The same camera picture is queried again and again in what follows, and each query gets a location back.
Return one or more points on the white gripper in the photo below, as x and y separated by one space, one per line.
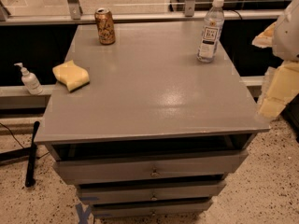
288 34

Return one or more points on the clear plastic water bottle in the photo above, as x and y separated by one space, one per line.
211 32

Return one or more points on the yellow sponge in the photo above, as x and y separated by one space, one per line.
72 75

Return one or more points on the white pump dispenser bottle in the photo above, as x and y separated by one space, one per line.
30 80

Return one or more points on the grey drawer cabinet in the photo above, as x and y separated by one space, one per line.
148 96

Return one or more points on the middle grey drawer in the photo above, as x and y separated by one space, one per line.
153 192

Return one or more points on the grey drawer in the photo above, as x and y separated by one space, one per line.
153 192
146 168
151 208

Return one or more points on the gold soda can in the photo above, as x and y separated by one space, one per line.
105 26

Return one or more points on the bottom grey drawer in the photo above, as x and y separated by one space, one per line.
151 208

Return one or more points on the top grey drawer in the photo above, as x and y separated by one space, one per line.
146 168

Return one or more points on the black stand leg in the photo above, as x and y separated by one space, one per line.
29 180

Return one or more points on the metal bracket post right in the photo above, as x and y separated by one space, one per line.
189 8

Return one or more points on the metal bracket post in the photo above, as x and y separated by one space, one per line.
74 9
189 8

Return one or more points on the metal bracket post left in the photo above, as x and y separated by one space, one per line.
74 9

